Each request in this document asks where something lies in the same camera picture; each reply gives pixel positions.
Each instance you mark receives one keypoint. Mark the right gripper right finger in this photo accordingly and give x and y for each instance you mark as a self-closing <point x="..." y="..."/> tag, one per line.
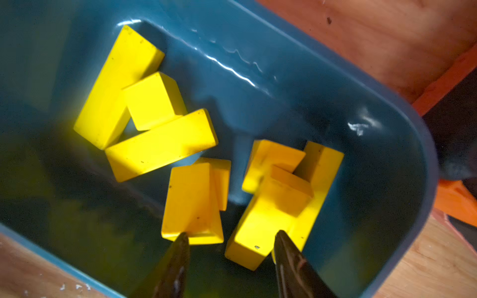
<point x="295" y="276"/>

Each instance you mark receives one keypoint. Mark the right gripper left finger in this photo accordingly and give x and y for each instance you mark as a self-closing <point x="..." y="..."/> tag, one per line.
<point x="168" y="278"/>

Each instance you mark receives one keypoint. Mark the small yellow cube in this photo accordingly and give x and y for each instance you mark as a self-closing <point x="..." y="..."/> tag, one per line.
<point x="192" y="206"/>
<point x="154" y="101"/>

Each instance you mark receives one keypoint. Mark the yellow arch block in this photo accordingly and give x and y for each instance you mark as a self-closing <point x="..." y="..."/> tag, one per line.
<point x="276" y="205"/>

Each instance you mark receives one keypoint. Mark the yellow long block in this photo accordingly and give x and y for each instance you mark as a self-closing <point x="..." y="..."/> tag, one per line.
<point x="162" y="146"/>
<point x="266" y="154"/>
<point x="105" y="115"/>
<point x="319" y="167"/>

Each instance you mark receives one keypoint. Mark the teal plastic bin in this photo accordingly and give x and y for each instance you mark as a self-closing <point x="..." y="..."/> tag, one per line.
<point x="260" y="78"/>

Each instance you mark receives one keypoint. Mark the black plastic tool case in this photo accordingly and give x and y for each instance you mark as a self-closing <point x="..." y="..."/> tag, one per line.
<point x="449" y="109"/>

